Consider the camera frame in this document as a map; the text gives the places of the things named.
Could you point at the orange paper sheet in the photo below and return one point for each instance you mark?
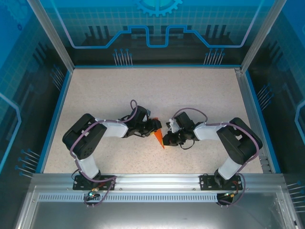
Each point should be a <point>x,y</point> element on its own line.
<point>159,138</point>

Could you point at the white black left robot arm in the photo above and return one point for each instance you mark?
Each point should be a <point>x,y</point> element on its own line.
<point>115,130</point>

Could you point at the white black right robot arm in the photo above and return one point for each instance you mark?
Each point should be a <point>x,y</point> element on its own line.
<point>207,133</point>

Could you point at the grey metal panel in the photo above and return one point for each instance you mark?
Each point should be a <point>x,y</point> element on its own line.
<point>166,217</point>

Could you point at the small connector with green light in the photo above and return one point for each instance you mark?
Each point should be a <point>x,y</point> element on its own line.
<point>230,194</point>
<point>91,194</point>

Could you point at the aluminium mounting rail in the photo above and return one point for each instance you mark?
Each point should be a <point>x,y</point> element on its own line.
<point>157,181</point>

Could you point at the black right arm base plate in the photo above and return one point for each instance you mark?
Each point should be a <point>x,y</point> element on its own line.
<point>207,182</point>

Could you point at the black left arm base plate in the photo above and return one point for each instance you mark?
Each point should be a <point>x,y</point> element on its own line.
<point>107,182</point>

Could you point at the aluminium side rail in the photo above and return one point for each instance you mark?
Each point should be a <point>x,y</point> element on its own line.
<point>253,119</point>

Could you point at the blue enclosure edge strip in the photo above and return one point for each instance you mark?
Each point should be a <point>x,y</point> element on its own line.
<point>56,119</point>
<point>261,119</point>

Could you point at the aluminium frame post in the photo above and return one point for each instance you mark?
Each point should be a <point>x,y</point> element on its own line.
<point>57,40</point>
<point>261,35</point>

